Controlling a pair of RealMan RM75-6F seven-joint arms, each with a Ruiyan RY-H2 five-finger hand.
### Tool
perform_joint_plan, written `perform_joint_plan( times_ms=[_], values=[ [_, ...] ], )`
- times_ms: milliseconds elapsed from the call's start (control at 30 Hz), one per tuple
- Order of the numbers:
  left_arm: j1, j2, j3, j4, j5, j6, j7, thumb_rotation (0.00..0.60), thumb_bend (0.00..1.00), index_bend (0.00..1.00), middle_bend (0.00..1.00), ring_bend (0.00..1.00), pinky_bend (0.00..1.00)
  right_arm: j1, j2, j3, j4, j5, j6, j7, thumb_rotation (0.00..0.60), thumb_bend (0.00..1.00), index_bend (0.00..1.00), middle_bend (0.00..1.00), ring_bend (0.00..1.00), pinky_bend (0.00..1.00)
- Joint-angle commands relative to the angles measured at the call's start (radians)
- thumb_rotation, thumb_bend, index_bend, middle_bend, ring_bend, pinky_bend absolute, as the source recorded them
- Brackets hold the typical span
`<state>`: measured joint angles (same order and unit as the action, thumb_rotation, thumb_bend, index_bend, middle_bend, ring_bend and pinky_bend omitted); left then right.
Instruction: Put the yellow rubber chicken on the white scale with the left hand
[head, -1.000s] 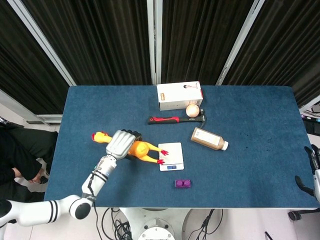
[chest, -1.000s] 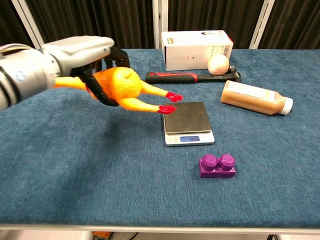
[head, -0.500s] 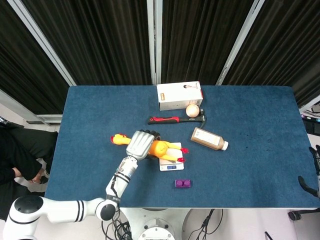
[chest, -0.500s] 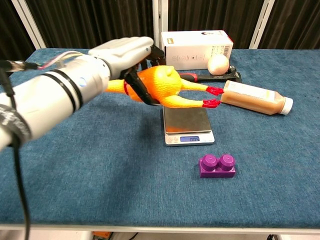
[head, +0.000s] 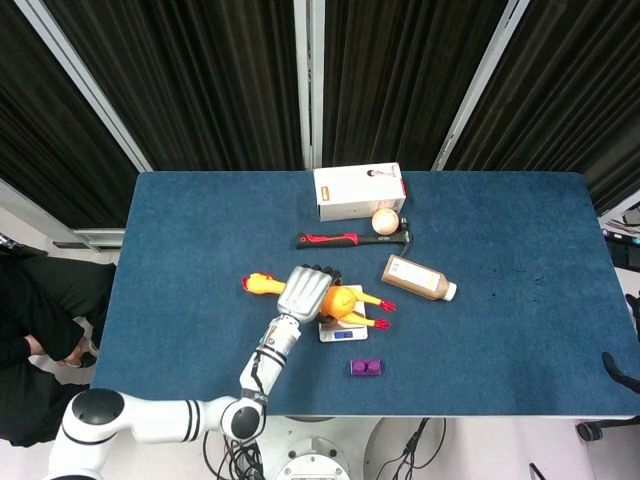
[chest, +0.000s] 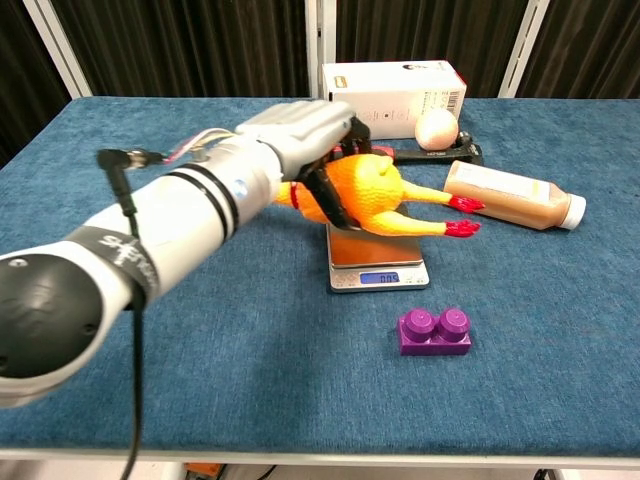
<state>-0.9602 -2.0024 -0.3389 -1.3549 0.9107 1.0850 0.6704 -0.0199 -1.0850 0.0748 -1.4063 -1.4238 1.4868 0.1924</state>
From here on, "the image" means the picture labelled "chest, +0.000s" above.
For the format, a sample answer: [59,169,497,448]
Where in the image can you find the pale pink ball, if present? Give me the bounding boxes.
[414,108,459,149]

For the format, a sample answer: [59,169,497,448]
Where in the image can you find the white cardboard box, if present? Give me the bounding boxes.
[321,60,468,142]

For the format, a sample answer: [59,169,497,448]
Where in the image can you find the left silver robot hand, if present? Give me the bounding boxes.
[233,100,374,231]

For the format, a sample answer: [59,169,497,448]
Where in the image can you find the digital kitchen scale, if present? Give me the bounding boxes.
[326,222,431,294]

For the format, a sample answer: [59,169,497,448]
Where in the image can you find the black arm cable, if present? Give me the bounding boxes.
[96,147,166,480]

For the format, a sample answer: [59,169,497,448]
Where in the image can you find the black pleated curtain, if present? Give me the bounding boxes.
[0,0,640,170]

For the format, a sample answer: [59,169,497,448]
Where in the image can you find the purple two-stud toy brick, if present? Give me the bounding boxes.
[397,306,473,357]

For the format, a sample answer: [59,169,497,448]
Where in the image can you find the brown juice bottle white cap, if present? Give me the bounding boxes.
[442,160,587,232]

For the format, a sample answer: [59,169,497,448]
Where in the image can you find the yellow rubber chicken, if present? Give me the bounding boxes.
[272,153,487,238]

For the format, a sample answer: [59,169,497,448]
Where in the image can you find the white metal frame post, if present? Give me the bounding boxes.
[497,0,551,99]
[22,0,94,99]
[304,0,340,99]

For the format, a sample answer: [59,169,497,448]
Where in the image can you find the black and red hammer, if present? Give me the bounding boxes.
[333,130,485,168]

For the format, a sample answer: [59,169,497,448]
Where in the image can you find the blue table cloth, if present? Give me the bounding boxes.
[0,96,640,457]

